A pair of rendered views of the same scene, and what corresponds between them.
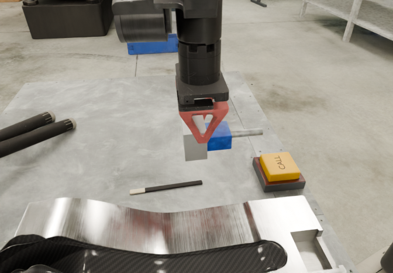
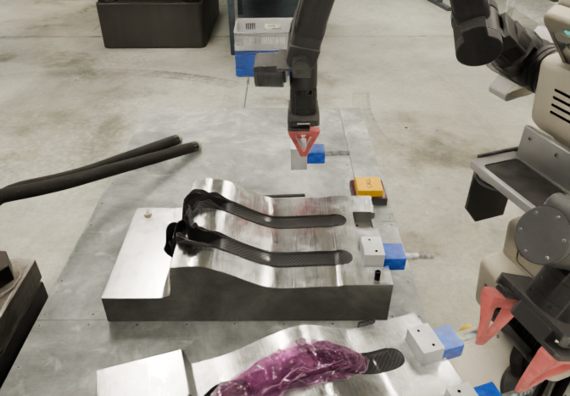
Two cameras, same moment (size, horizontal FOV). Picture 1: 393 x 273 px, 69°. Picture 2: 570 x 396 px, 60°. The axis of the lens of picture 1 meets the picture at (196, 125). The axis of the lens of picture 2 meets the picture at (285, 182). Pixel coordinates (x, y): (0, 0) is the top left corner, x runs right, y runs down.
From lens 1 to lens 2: 66 cm
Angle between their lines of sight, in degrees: 6
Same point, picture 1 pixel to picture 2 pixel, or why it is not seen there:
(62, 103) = (185, 128)
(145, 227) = (261, 202)
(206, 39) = (306, 87)
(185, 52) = (293, 95)
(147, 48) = not seen: hidden behind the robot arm
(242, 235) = (321, 211)
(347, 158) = not seen: hidden behind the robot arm
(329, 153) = (494, 223)
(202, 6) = (301, 73)
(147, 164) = (261, 181)
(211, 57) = (310, 98)
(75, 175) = not seen: hidden behind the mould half
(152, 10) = (276, 71)
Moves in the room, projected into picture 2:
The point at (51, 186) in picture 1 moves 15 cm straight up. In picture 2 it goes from (187, 189) to (180, 136)
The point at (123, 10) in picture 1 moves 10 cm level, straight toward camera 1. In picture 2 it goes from (259, 70) to (264, 91)
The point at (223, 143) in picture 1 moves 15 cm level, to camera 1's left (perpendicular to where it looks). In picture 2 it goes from (318, 158) to (251, 153)
